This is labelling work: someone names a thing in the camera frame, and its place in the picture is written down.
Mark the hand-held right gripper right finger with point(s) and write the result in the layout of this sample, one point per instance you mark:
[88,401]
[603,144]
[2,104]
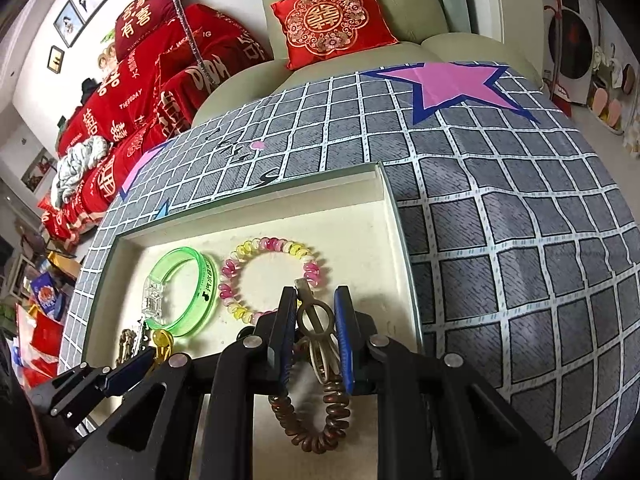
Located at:
[345,340]

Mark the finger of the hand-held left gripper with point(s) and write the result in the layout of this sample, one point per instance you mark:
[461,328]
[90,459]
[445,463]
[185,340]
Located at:
[127,372]

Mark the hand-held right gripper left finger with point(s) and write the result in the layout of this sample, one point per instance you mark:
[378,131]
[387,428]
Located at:
[287,340]

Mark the silver metal hair clip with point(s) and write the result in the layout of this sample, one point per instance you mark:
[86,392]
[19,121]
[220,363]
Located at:
[302,292]

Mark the green translucent bangle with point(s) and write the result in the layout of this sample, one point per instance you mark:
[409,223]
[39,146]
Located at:
[209,290]

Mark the shallow grey cardboard tray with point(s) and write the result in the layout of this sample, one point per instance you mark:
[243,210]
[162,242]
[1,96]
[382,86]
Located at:
[350,220]

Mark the red gift bag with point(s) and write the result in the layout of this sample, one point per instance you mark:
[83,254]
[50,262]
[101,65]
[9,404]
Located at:
[45,342]

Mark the blue snack box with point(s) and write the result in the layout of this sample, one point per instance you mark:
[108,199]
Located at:
[47,297]

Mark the grey checked tablecloth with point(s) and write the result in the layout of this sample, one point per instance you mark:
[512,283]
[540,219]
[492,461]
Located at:
[500,210]

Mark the crumpled grey white cloth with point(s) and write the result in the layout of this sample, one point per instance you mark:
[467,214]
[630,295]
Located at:
[77,170]

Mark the black cloth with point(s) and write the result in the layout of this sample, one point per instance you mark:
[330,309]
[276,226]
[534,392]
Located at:
[89,91]

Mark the red printed sofa cover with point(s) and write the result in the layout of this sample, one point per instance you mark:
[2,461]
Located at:
[135,85]

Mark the cartoon print pillow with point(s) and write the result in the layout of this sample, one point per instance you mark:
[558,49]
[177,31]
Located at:
[107,60]

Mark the red embroidered cushion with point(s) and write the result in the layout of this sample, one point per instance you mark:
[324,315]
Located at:
[325,20]

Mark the pale green armchair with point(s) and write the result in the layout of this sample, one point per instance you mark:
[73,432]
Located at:
[415,10]

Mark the red printed pillow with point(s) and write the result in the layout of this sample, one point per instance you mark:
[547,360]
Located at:
[145,15]

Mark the slipper rack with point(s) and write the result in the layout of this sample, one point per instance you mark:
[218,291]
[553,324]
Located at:
[610,95]

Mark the white washing machine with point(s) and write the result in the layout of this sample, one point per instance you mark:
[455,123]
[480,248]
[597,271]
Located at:
[570,45]

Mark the landscape wall picture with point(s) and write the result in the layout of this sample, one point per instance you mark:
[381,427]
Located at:
[37,170]

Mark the small black picture frame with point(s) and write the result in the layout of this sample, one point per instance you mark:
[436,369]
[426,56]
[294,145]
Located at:
[56,59]

